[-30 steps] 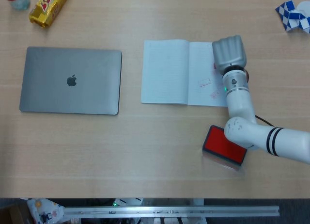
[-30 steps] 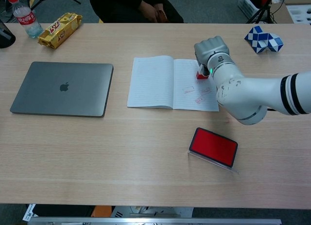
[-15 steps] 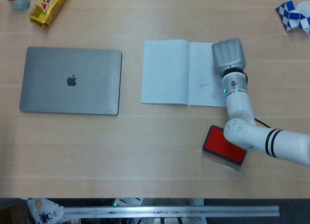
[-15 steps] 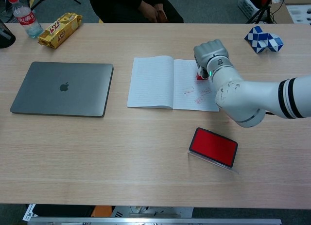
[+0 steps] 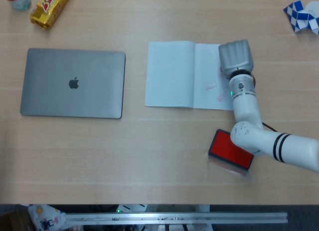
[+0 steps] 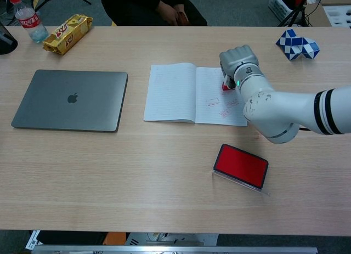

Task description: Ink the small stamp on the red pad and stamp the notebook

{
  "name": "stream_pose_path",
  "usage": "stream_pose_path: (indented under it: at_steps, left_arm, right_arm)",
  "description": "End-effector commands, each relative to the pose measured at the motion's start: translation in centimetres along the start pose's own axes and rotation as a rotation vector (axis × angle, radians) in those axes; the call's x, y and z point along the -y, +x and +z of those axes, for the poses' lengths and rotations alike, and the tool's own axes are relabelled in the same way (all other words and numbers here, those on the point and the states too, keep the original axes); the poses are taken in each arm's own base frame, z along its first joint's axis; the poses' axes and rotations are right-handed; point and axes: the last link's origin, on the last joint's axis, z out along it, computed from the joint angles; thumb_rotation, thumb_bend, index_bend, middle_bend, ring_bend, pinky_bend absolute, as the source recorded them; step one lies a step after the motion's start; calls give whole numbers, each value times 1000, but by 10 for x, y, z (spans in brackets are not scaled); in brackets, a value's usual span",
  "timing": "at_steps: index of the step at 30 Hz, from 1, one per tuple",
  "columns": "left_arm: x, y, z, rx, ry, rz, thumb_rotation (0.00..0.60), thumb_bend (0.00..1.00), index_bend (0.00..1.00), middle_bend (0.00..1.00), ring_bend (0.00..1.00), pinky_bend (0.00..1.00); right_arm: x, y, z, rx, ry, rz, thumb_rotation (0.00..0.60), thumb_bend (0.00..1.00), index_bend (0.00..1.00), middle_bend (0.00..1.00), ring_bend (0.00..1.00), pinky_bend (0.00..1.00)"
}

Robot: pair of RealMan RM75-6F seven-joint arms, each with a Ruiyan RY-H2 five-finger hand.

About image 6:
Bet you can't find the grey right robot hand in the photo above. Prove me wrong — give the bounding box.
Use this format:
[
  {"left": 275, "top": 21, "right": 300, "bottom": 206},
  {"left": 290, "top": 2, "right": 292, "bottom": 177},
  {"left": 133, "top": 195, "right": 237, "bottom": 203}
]
[{"left": 218, "top": 44, "right": 260, "bottom": 86}]

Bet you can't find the small red stamp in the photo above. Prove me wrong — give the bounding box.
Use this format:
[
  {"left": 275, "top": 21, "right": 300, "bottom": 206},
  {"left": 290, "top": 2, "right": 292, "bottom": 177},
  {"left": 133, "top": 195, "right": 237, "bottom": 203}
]
[{"left": 221, "top": 75, "right": 235, "bottom": 92}]

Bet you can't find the open white notebook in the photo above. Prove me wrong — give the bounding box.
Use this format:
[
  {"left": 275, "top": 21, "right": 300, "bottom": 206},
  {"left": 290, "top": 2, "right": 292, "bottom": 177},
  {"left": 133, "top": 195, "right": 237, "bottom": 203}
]
[{"left": 143, "top": 62, "right": 248, "bottom": 127}]

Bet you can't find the blue white snake puzzle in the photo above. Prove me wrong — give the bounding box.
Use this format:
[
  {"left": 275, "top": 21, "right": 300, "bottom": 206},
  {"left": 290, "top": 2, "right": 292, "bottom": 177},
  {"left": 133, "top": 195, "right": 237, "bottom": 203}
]
[{"left": 275, "top": 29, "right": 321, "bottom": 62}]

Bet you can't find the white plastic basket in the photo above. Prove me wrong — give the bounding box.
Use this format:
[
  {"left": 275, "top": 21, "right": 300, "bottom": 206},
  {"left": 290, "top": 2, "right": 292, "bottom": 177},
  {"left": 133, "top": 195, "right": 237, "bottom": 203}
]
[{"left": 268, "top": 0, "right": 307, "bottom": 23}]

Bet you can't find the red ink pad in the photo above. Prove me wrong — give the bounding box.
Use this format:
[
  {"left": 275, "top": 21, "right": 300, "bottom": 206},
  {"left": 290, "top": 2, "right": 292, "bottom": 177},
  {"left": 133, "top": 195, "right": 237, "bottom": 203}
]
[{"left": 211, "top": 143, "right": 271, "bottom": 197}]

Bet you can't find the cardboard box with white foam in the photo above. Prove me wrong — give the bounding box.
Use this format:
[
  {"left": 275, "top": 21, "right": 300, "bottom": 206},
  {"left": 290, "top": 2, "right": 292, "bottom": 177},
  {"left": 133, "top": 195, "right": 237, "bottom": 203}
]
[{"left": 304, "top": 0, "right": 351, "bottom": 27}]

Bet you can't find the person in black clothes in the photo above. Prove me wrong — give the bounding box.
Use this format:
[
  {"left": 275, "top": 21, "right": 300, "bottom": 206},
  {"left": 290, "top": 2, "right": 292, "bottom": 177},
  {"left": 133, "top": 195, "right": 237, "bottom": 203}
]
[{"left": 99, "top": 0, "right": 208, "bottom": 27}]

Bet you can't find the grey closed laptop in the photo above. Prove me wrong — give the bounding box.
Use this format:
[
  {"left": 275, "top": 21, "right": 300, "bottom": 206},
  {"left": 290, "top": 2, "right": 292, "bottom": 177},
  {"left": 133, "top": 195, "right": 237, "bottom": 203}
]
[{"left": 10, "top": 69, "right": 129, "bottom": 133}]

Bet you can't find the gold snack package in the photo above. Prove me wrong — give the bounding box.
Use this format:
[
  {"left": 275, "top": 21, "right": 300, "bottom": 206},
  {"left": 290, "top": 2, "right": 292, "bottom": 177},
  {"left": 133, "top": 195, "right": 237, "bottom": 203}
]
[{"left": 42, "top": 14, "right": 93, "bottom": 56}]

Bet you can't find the plastic bottle with red label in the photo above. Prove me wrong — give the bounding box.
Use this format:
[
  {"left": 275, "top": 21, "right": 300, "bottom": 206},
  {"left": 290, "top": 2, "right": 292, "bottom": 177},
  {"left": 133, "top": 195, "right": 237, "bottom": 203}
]
[{"left": 7, "top": 0, "right": 49, "bottom": 44}]

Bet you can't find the orange object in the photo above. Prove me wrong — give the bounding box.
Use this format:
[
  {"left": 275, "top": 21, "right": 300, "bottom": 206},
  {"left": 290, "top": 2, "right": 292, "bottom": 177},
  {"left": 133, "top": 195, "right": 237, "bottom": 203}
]
[{"left": 103, "top": 232, "right": 127, "bottom": 246}]

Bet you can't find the black lamp base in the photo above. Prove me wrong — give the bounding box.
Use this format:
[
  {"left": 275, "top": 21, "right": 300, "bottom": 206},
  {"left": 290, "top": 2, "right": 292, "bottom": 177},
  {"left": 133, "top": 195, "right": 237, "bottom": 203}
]
[{"left": 0, "top": 21, "right": 19, "bottom": 56}]

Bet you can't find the aluminium rail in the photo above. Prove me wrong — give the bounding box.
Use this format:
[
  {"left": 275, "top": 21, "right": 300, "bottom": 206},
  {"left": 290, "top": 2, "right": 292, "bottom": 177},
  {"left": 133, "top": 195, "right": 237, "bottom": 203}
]
[{"left": 30, "top": 245, "right": 319, "bottom": 254}]

